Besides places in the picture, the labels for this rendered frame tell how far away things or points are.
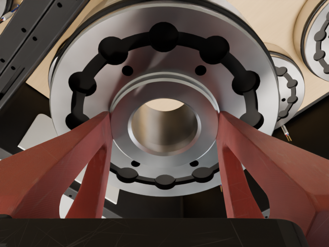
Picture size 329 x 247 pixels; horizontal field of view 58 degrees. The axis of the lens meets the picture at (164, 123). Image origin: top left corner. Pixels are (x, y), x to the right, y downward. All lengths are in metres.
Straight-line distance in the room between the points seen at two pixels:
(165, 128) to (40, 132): 0.22
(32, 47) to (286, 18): 0.24
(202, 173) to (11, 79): 0.19
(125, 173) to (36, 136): 0.20
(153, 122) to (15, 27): 0.13
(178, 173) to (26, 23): 0.15
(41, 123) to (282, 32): 0.28
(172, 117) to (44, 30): 0.12
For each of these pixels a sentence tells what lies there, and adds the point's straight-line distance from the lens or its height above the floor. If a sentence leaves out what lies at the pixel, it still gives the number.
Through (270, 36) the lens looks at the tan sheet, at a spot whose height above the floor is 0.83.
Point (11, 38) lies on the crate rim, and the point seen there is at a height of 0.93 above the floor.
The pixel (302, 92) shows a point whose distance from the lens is 0.35.
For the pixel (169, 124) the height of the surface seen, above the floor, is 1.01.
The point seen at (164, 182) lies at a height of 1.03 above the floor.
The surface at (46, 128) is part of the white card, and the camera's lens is 0.36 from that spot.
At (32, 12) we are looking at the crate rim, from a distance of 0.24.
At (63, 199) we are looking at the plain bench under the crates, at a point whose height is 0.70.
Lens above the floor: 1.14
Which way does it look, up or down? 53 degrees down
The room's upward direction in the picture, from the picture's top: 178 degrees counter-clockwise
